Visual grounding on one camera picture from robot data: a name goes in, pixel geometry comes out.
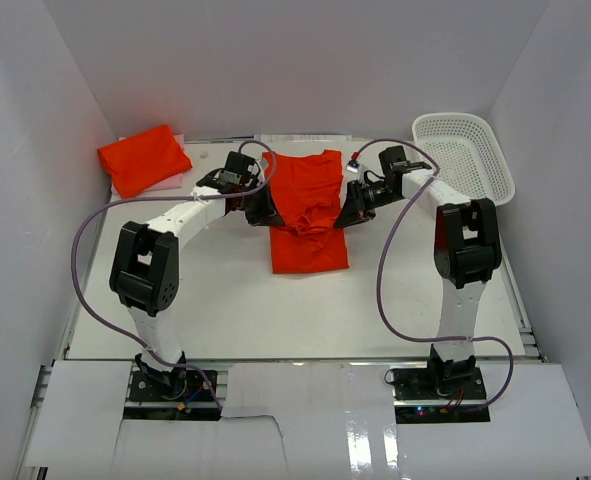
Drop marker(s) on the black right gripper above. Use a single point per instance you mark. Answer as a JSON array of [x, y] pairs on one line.
[[356, 208]]

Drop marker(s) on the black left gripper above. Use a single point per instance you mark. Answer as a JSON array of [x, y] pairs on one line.
[[266, 216]]

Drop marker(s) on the orange t-shirt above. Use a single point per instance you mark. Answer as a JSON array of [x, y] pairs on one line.
[[137, 163], [306, 192]]

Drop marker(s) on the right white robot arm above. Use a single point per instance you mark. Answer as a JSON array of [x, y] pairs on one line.
[[466, 252]]

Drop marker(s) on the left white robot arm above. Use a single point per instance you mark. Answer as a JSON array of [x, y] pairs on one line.
[[145, 273]]

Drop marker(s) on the white perforated plastic basket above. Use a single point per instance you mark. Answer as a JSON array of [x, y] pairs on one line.
[[468, 153]]

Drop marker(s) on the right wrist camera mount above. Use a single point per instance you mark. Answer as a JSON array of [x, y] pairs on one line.
[[354, 166]]

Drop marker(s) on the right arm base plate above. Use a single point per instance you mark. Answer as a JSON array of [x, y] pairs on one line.
[[418, 401]]

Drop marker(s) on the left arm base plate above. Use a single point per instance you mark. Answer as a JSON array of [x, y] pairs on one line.
[[188, 398]]

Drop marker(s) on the aluminium frame rail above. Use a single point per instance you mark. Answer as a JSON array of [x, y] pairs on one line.
[[24, 471]]

